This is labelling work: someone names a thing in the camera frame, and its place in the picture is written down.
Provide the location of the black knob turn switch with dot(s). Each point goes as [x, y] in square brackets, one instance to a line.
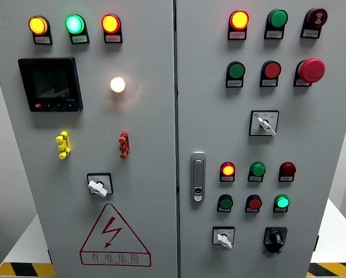
[275, 238]

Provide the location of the grey cabinet door with display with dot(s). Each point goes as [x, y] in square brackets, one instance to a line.
[150, 130]

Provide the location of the silver door lock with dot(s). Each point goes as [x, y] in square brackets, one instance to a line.
[198, 173]

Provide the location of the small red lamp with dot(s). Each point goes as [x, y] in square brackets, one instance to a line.
[288, 169]
[228, 170]

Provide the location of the small white label plate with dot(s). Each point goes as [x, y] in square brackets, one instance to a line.
[237, 35]
[227, 179]
[42, 40]
[279, 210]
[268, 82]
[234, 83]
[254, 179]
[309, 33]
[274, 34]
[301, 83]
[113, 38]
[80, 39]
[224, 210]
[286, 179]
[251, 210]

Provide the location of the white lamp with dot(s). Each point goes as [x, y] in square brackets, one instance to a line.
[117, 84]

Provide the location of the small green push button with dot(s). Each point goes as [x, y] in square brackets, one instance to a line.
[226, 202]

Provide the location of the small green dome lamp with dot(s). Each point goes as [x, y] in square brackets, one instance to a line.
[258, 169]

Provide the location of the large green push button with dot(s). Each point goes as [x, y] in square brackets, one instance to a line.
[237, 70]

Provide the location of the small red push button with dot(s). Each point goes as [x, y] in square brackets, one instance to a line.
[254, 203]

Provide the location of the red warning triangle sticker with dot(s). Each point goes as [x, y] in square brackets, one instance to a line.
[110, 231]

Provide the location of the large red push button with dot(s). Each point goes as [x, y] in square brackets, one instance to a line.
[272, 70]

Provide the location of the large red lamp beside green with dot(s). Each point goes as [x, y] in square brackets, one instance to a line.
[110, 23]

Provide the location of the grey cabinet door with lock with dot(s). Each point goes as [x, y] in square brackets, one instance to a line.
[306, 139]

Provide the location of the black display meter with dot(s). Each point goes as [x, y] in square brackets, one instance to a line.
[49, 83]

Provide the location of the large red lamp above buttons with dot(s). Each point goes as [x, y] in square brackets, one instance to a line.
[239, 20]

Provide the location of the large lit green lamp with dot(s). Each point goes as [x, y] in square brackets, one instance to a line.
[74, 24]

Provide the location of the large red stop button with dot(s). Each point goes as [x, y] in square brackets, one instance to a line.
[312, 70]

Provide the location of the large green dome lamp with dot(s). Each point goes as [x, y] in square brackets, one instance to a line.
[278, 18]

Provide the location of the black door hinge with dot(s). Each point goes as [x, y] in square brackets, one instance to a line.
[316, 243]
[49, 256]

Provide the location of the large yellow lamp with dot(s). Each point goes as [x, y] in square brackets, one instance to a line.
[38, 25]

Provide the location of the white platform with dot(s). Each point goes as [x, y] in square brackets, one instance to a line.
[335, 231]

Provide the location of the dark red buzzer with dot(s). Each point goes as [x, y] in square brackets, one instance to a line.
[317, 16]

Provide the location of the black yellow striped tape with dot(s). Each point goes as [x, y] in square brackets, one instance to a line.
[332, 269]
[25, 270]

